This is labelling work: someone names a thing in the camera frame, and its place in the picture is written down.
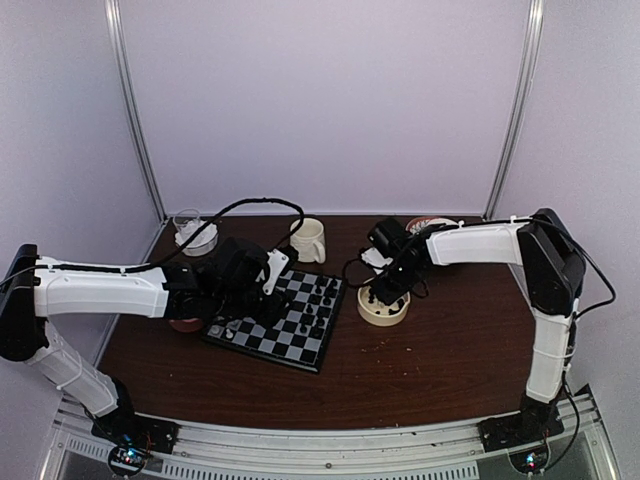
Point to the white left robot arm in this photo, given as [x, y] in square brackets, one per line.
[237, 280]

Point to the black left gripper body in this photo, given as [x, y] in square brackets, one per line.
[264, 317]

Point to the aluminium frame post left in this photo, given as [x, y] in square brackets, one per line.
[117, 38]

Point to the cream bowl of black pieces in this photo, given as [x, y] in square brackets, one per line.
[376, 313]

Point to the aluminium front rail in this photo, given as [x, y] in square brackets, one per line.
[451, 450]

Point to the aluminium frame post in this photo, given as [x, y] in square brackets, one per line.
[117, 38]
[525, 79]

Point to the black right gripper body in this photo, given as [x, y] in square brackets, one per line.
[402, 282]

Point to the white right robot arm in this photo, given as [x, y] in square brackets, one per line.
[539, 245]

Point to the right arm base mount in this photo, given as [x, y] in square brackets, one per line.
[525, 439]

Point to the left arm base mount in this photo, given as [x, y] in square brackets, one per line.
[134, 448]

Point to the floral patterned saucer plate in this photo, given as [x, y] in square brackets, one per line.
[417, 224]

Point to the aluminium frame post right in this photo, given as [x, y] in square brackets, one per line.
[525, 79]

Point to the clear glass cup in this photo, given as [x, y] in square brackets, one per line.
[187, 222]

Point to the black and white chessboard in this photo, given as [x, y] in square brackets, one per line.
[283, 343]

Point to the white ribbed ceramic mug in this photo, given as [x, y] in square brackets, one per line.
[308, 239]

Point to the pink bowl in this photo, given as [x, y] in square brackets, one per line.
[187, 326]

